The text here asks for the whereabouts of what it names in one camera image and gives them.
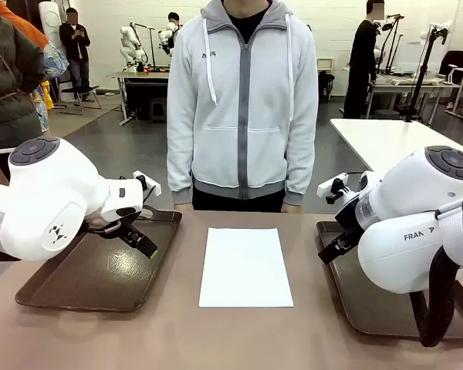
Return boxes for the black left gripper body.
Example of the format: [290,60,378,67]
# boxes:
[80,207,146,241]

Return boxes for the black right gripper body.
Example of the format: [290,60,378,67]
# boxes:
[334,200,367,242]

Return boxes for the thick white A4 paper stack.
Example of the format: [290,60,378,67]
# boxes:
[198,227,295,308]

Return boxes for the person's right forearm white sleeve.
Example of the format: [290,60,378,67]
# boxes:
[165,115,196,205]

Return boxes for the person's left forearm white sleeve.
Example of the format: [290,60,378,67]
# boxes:
[283,115,319,207]

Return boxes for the brown plastic serving tray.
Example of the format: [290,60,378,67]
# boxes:
[316,220,463,340]
[15,203,183,313]

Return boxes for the large white table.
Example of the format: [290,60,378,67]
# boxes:
[330,117,463,182]

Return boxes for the small grey step stool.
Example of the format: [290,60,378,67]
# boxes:
[150,98,167,123]

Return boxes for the black tripod with white device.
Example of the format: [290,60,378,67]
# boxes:
[399,18,455,123]

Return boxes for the black bag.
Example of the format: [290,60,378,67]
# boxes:
[318,72,336,103]

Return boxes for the grey background work table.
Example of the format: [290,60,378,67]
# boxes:
[106,70,171,127]

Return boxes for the long white background desk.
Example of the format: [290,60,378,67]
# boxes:
[364,72,461,119]

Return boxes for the standing person in black clothes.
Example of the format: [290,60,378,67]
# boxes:
[343,0,385,120]

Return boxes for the person in white grey hoodie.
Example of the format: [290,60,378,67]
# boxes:
[165,0,319,214]

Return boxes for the thin black pole stand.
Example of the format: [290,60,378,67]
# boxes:
[133,22,158,72]

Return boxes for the person in black holding phone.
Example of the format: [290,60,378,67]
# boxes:
[59,7,92,103]

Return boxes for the black office chair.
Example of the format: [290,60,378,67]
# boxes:
[438,49,463,78]

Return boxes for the masked person with black hair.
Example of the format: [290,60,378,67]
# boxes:
[167,11,185,59]

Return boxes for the person in orange jacket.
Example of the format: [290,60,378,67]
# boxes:
[0,0,50,51]

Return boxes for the white standing air conditioner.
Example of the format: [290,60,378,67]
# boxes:
[37,0,63,53]

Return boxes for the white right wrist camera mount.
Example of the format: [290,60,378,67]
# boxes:
[316,172,362,207]

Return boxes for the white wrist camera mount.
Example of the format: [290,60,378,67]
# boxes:
[133,170,162,198]
[316,172,362,207]

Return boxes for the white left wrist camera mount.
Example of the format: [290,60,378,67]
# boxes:
[133,170,162,198]

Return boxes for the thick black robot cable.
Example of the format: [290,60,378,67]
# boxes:
[408,223,463,348]

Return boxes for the black metal frame chair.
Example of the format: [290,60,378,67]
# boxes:
[57,85,102,116]

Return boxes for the black orange camera stand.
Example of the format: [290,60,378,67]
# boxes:
[377,13,405,75]

